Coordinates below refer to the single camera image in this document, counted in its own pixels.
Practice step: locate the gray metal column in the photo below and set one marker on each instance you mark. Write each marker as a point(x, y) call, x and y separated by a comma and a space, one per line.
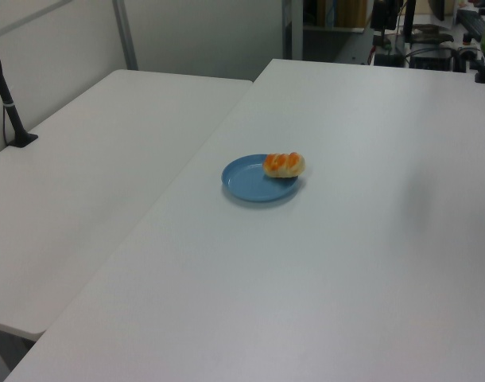
point(292, 28)

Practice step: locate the small black box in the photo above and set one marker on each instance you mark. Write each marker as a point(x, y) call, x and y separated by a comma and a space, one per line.
point(388, 59)

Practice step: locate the black camera stand pole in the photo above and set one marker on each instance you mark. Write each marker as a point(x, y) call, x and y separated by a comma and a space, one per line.
point(6, 101)

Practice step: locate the black upright pole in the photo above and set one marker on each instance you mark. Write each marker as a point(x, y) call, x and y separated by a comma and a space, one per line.
point(409, 20)

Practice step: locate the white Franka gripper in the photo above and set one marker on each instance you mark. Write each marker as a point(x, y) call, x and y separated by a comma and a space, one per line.
point(385, 15)

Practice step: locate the gray cabinet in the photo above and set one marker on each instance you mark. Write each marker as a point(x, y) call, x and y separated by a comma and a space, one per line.
point(338, 45)

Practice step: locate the orange glazed bread roll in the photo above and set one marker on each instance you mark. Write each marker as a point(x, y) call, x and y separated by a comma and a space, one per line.
point(284, 165)

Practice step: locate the blue round plate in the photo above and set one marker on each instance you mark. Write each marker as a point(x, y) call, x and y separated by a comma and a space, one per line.
point(252, 183)

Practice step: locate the brown cardboard boxes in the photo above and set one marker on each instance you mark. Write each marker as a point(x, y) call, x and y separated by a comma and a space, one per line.
point(344, 12)

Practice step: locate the black keyboard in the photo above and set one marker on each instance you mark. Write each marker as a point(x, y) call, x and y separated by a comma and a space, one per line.
point(474, 20)

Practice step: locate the gray metal frame post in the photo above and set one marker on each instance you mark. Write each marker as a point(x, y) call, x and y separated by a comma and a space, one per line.
point(126, 36)

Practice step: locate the dark flat tray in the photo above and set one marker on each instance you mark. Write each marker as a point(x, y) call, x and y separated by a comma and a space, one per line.
point(431, 35)

